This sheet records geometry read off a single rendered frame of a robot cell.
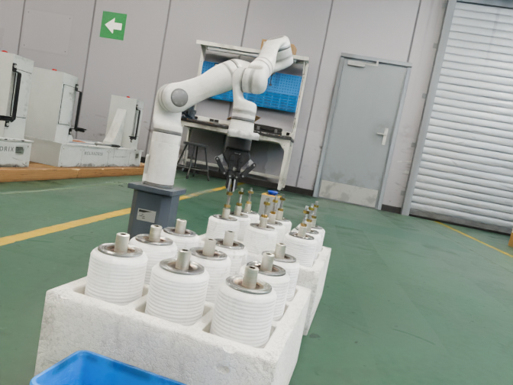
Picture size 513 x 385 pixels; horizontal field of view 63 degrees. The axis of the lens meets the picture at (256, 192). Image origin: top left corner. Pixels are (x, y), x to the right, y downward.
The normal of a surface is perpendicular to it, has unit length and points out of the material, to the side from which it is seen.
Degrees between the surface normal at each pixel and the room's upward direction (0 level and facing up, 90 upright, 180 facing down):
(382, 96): 90
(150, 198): 93
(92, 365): 88
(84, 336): 90
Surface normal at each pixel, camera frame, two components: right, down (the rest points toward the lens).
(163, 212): 0.58, 0.20
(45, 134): -0.15, 0.07
